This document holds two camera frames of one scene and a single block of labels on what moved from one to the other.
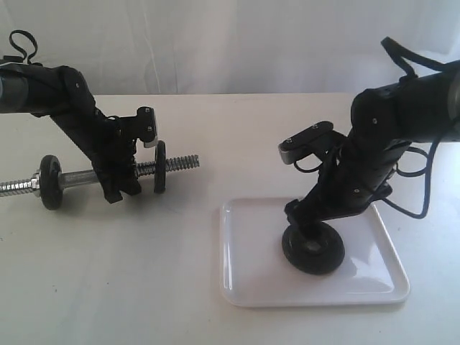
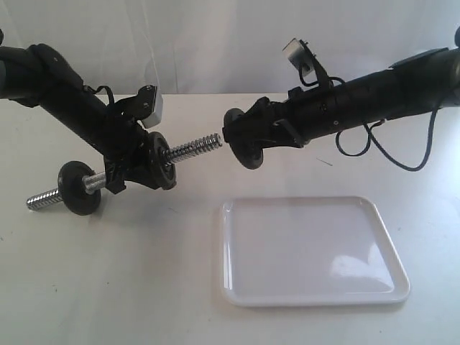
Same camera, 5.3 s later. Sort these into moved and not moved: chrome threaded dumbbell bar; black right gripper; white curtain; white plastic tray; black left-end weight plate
Moved: black left-end weight plate; black right gripper; chrome threaded dumbbell bar
Not moved: white curtain; white plastic tray
